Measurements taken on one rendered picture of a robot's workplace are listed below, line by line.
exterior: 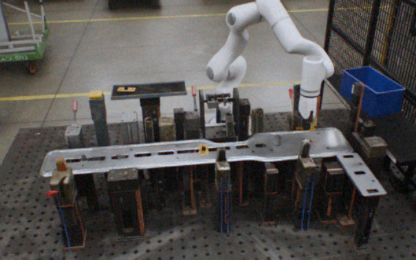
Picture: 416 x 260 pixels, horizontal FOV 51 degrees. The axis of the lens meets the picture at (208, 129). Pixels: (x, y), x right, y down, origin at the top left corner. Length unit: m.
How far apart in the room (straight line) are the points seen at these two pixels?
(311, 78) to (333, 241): 0.71
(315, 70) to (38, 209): 1.43
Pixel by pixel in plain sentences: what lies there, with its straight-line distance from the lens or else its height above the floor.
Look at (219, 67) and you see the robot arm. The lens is 2.30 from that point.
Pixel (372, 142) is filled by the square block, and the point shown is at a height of 1.06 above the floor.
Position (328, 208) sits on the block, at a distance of 2.04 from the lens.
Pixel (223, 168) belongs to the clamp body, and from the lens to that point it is 1.78.
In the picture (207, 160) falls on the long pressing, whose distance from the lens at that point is 1.91.
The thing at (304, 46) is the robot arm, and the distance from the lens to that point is 1.93.
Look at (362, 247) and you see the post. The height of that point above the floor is 0.71.
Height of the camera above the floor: 2.09
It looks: 31 degrees down
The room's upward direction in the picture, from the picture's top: 1 degrees counter-clockwise
